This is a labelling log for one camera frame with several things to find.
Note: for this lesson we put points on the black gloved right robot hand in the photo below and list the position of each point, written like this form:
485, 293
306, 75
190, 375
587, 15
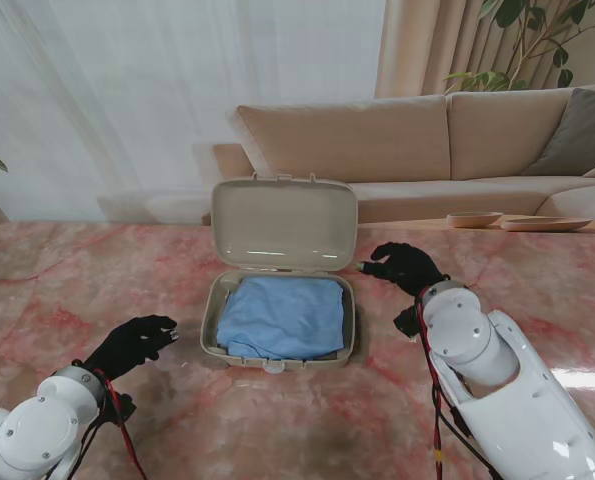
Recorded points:
407, 270

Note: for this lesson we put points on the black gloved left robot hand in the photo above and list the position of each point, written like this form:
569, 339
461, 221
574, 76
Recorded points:
127, 347

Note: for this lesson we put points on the beige hard-shell suitcase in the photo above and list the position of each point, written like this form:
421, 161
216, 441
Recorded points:
282, 225

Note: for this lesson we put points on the light blue shirt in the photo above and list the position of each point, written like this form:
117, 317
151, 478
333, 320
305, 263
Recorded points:
282, 320

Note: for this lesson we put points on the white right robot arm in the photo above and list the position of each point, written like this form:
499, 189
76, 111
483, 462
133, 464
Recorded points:
507, 390

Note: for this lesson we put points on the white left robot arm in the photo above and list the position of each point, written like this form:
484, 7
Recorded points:
32, 430

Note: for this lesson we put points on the round wooden bowl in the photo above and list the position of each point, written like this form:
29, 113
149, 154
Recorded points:
474, 219

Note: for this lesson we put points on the beige fabric sofa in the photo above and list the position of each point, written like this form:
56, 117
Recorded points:
402, 140

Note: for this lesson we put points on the long shallow wooden tray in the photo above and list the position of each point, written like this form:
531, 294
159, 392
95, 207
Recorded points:
547, 224

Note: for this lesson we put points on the grey sofa cushion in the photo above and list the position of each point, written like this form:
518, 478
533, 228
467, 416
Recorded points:
577, 135

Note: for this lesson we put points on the beige curtain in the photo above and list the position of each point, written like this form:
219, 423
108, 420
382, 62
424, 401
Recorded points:
427, 45

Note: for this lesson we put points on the white sheer curtain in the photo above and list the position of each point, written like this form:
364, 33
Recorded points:
152, 100

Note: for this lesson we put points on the tall green leafy plant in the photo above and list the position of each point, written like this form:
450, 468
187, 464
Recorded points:
527, 15

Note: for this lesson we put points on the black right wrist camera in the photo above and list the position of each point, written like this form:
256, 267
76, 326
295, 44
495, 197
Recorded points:
407, 322

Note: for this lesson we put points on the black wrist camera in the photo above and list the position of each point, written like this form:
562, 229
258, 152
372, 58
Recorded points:
122, 406
407, 322

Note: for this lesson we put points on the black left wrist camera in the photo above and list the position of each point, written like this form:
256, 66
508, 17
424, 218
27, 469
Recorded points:
122, 406

